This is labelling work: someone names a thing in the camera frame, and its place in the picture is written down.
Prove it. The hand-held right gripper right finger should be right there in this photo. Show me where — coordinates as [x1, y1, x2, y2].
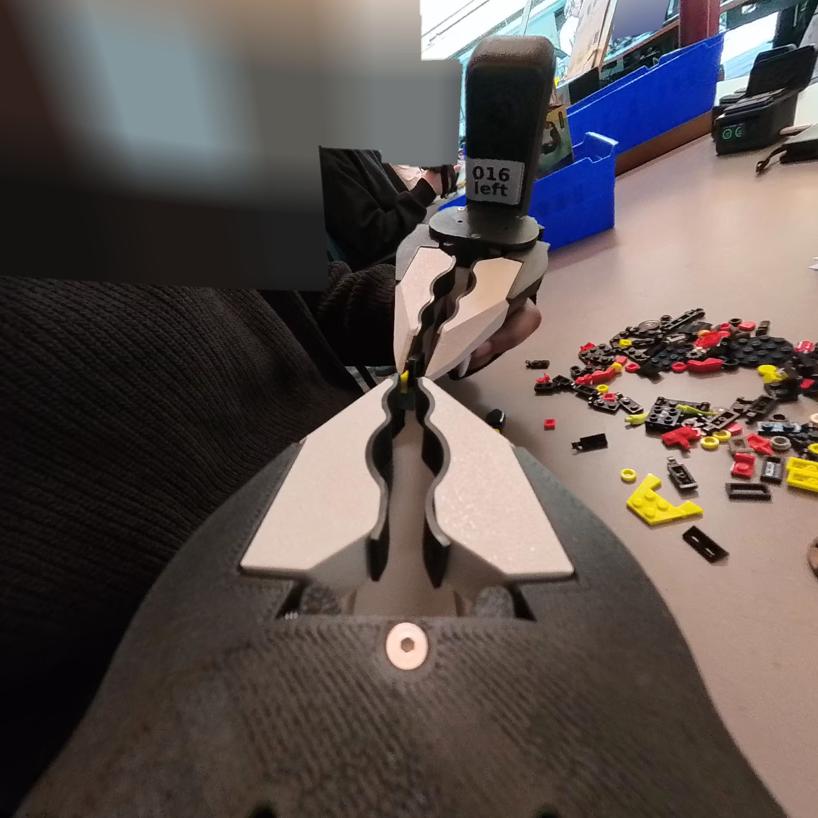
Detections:
[415, 377, 575, 614]

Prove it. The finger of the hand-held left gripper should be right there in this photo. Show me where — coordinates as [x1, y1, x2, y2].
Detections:
[417, 257, 526, 381]
[395, 246, 458, 374]

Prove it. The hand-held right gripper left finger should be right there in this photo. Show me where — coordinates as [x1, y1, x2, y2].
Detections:
[239, 376, 400, 614]

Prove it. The pile of lego pieces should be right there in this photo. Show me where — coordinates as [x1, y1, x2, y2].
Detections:
[525, 308, 818, 506]

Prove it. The person's left forearm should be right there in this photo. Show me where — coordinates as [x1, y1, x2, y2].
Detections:
[256, 261, 410, 391]

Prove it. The yellow wedge lego plate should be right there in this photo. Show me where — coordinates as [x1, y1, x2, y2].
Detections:
[626, 473, 704, 526]

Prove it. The black rectangular lego tile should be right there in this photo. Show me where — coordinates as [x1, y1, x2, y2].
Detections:
[682, 525, 729, 565]

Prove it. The person's left hand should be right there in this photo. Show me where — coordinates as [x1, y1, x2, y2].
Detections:
[468, 299, 543, 377]

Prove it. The cardboard box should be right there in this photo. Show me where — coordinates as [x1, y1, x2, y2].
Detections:
[540, 105, 574, 176]

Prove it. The black charger box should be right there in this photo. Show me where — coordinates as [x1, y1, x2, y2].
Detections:
[711, 45, 807, 156]

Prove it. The black power adapter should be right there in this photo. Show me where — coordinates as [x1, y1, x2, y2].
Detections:
[756, 124, 818, 175]

